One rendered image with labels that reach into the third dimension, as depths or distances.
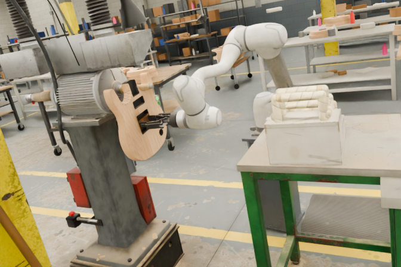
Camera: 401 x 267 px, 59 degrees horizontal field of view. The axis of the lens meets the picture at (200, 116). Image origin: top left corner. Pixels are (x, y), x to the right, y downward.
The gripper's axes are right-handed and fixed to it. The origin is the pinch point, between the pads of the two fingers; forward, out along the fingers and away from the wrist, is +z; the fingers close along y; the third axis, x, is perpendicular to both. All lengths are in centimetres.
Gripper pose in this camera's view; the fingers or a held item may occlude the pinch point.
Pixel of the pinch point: (145, 121)
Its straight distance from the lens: 180.3
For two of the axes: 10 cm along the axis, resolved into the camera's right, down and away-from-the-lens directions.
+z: -8.8, 0.5, 4.7
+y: 4.1, -4.2, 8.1
